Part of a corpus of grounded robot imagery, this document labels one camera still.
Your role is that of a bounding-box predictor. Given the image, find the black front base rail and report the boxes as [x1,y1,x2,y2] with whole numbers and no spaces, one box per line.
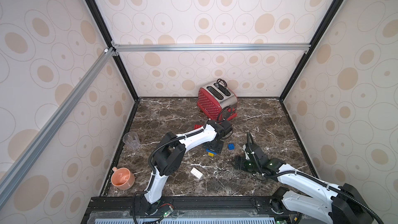
[81,196,305,224]

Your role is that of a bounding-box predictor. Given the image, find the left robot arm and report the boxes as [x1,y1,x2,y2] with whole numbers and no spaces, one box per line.
[144,120,233,204]

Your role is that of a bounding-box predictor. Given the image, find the back aluminium frame bar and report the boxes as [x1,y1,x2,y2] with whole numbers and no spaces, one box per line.
[115,43,311,52]

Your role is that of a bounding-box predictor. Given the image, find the left aluminium frame bar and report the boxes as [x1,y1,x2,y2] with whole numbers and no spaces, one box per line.
[1,47,116,208]

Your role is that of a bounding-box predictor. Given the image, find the orange ceramic mug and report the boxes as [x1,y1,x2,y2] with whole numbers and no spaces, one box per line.
[111,167,135,190]

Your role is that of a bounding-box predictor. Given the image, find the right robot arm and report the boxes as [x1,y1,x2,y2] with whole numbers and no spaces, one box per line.
[234,143,383,224]

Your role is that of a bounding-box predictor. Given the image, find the red lego brick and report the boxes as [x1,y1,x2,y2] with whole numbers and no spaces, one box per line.
[194,124,202,130]

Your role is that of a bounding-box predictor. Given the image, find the white lego brick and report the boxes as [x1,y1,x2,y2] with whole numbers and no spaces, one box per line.
[190,168,203,179]

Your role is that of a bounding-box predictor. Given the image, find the aluminium frame bar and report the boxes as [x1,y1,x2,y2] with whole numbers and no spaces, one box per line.
[1,47,116,208]
[115,43,311,52]

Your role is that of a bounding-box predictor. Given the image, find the red and steel toaster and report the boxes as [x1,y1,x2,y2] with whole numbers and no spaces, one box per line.
[197,78,238,121]

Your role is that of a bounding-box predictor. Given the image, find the clear plastic cup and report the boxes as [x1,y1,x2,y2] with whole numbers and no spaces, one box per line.
[123,131,141,150]

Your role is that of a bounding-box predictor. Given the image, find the dark blue long lego brick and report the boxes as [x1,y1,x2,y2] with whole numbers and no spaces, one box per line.
[206,149,217,154]

